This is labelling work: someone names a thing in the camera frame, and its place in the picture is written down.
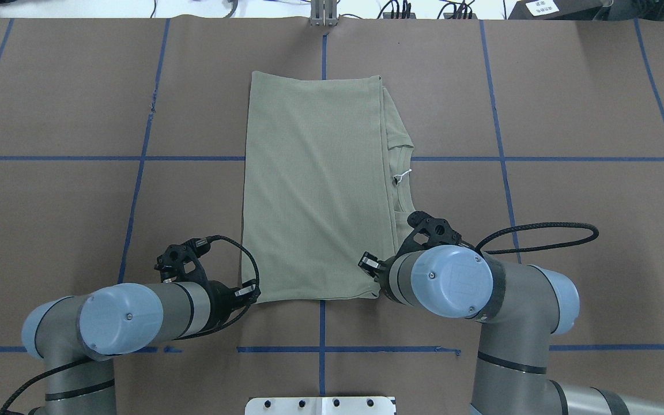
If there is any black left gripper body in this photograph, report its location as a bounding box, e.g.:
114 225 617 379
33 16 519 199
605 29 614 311
208 282 243 329

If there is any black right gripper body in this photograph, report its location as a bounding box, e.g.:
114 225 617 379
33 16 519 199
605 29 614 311
374 258 401 300

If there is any green long-sleeve shirt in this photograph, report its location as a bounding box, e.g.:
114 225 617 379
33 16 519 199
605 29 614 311
242 71 414 304

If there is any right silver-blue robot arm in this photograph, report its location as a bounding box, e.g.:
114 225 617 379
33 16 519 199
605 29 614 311
359 245 664 414

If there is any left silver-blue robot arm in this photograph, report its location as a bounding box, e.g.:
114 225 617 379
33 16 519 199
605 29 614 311
0 280 260 414

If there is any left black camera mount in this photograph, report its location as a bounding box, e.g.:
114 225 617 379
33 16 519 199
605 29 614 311
153 238 210 285

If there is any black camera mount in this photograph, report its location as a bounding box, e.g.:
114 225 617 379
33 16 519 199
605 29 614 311
153 238 210 285
395 211 463 257

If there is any left black braided cable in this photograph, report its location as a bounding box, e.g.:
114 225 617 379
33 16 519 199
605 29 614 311
0 235 261 415

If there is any black braided cable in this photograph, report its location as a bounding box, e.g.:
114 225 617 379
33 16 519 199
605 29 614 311
473 222 599 255
0 235 261 415

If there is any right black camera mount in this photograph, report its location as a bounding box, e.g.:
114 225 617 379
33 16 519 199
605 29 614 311
395 211 463 257

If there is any right black braided cable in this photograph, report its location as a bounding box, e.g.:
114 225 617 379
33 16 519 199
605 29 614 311
473 222 599 255

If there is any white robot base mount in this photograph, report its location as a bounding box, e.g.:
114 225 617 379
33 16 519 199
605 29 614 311
244 396 397 414

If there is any aluminium frame post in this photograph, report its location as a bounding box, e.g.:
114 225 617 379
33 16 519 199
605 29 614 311
308 0 339 27

